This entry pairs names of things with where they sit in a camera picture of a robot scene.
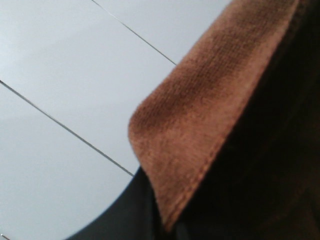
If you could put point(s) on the brown towel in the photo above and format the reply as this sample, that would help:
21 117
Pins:
230 140

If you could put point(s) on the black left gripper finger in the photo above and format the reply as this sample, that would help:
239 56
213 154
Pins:
133 216

